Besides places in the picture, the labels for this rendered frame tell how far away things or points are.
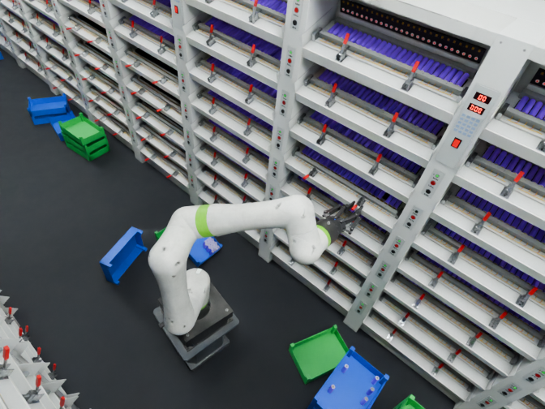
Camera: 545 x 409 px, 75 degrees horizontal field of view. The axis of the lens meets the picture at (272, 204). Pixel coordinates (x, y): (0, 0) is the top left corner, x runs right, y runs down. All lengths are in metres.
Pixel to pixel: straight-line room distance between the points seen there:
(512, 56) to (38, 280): 2.53
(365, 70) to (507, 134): 0.50
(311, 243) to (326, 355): 1.16
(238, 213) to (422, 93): 0.72
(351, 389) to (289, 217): 0.98
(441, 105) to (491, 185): 0.32
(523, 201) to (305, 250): 0.71
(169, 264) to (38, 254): 1.63
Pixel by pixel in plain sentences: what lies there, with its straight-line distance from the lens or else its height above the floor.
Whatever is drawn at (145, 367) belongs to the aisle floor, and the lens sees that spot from 2.17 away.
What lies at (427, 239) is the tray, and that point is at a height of 0.90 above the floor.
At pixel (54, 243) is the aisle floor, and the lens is 2.76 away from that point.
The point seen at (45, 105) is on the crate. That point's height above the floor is 0.08.
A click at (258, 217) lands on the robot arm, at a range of 1.15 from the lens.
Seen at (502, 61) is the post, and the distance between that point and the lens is 1.21.
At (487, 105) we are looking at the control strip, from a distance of 1.24.
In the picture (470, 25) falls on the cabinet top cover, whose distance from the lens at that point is 1.21.
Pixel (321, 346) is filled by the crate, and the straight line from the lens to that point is 2.21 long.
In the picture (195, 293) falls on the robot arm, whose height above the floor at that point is 0.63.
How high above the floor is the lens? 2.00
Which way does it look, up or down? 46 degrees down
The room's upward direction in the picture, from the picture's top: 8 degrees clockwise
